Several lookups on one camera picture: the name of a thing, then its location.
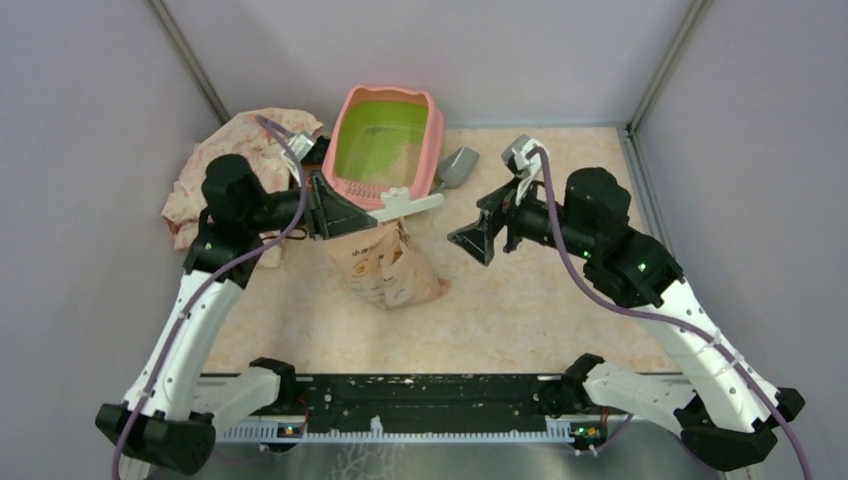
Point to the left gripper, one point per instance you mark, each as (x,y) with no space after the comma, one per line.
(331,215)

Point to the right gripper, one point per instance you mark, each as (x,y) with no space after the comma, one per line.
(497,209)

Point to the white bag sealing clip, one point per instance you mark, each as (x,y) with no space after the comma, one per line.
(397,203)

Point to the pink cat litter bag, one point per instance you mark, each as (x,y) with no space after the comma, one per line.
(386,267)

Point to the metal litter scoop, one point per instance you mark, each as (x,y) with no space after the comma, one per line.
(453,171)

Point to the pink and green litter box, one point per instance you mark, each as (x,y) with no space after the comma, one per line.
(373,122)

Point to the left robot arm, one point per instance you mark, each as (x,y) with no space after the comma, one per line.
(162,421)

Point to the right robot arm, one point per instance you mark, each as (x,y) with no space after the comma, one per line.
(724,413)

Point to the beige litter pellets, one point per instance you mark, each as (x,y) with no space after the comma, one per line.
(400,168)

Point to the pink floral cloth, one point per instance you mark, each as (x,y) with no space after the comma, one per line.
(236,185)

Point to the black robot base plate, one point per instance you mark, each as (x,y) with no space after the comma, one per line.
(432,403)

